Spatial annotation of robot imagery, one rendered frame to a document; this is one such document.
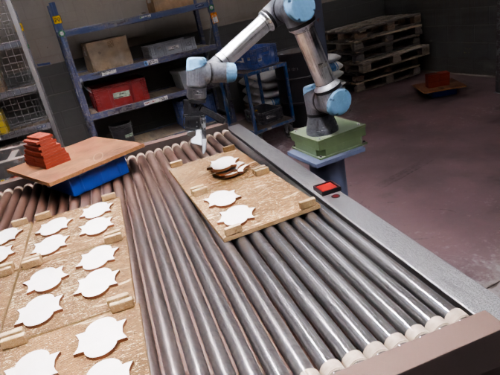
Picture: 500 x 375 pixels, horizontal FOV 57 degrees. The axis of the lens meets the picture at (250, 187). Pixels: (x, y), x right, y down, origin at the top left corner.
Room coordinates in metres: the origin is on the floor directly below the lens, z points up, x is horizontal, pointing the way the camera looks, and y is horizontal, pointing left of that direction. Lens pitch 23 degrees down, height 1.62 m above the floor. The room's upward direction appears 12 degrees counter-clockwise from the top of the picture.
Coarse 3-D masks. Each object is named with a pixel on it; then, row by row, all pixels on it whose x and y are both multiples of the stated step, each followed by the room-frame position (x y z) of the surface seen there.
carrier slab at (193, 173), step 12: (216, 156) 2.12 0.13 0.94; (240, 156) 2.04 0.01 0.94; (180, 168) 2.05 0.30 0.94; (192, 168) 2.02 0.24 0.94; (204, 168) 1.98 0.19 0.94; (180, 180) 1.89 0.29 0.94; (192, 180) 1.86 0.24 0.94; (204, 180) 1.83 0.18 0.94; (216, 180) 1.80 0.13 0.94; (228, 180) 1.78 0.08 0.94; (240, 180) 1.76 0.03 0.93
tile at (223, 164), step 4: (228, 156) 1.91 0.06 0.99; (216, 160) 1.90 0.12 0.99; (220, 160) 1.88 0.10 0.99; (224, 160) 1.87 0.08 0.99; (228, 160) 1.86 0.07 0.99; (232, 160) 1.85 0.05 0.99; (236, 160) 1.85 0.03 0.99; (212, 164) 1.85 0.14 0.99; (216, 164) 1.84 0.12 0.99; (220, 164) 1.83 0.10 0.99; (224, 164) 1.82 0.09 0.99; (228, 164) 1.81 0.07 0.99; (232, 164) 1.80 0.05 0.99; (236, 164) 1.80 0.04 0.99; (208, 168) 1.82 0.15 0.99; (212, 168) 1.82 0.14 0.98; (216, 168) 1.79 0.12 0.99; (220, 168) 1.78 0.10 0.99; (224, 168) 1.78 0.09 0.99; (228, 168) 1.79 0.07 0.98
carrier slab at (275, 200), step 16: (256, 176) 1.75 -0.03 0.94; (272, 176) 1.72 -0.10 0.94; (208, 192) 1.69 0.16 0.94; (240, 192) 1.63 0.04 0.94; (256, 192) 1.60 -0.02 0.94; (272, 192) 1.57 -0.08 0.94; (288, 192) 1.54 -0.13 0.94; (208, 208) 1.54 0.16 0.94; (224, 208) 1.51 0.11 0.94; (256, 208) 1.46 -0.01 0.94; (272, 208) 1.43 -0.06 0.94; (288, 208) 1.41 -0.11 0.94; (224, 224) 1.39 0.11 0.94; (256, 224) 1.34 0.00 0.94; (272, 224) 1.34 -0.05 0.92; (224, 240) 1.29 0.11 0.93
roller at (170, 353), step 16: (128, 176) 2.14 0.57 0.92; (128, 192) 1.92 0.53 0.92; (144, 240) 1.42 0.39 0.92; (144, 256) 1.31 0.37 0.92; (144, 272) 1.22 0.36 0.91; (160, 288) 1.12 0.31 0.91; (160, 304) 1.03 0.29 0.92; (160, 320) 0.96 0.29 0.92; (160, 336) 0.90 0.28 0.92; (160, 352) 0.86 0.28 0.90; (176, 352) 0.84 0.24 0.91; (176, 368) 0.79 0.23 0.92
